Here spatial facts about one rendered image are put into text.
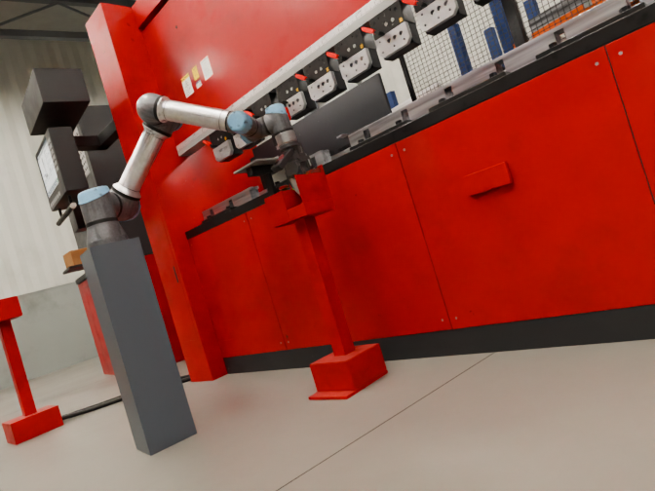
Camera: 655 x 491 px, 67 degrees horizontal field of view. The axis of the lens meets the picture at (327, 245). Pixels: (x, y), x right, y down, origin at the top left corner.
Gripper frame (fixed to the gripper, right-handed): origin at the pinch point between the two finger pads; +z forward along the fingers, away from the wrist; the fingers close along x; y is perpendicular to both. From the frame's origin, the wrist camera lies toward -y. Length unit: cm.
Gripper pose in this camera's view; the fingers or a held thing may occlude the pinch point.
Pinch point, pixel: (302, 195)
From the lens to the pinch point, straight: 187.7
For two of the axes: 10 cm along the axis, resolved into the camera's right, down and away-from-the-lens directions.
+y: 6.3, -2.7, 7.3
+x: -6.9, 2.2, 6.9
